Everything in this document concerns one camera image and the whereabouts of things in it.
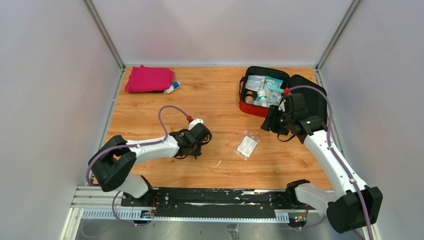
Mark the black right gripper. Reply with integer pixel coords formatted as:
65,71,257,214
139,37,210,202
260,104,294,136

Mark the white bottle green label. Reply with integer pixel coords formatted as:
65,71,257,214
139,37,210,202
257,89,268,108

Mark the teal edged small packet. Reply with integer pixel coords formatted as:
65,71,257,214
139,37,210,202
267,89,282,106

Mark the clear bag white gauze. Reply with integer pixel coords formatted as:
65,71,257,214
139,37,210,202
233,130,261,161

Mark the brown medicine bottle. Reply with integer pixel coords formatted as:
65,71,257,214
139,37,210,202
244,90,255,105

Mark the black red medicine case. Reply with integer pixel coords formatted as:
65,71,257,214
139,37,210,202
239,66,328,123

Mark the blue cotton swab packet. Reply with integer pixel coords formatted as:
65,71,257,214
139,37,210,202
264,76,284,91

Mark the white blue paper packet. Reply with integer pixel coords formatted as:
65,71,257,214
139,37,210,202
244,75,266,92

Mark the white tube blue label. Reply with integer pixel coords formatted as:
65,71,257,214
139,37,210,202
163,81,181,94

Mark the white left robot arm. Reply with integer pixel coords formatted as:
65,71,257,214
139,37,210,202
88,122,212,207

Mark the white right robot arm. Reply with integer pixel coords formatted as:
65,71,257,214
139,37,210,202
261,93,383,238

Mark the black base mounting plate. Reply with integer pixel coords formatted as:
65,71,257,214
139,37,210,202
118,187,314,222

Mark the pink folded cloth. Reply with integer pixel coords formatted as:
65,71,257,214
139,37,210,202
124,65,175,93

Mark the aluminium frame rail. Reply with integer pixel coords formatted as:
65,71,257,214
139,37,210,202
82,0,125,71

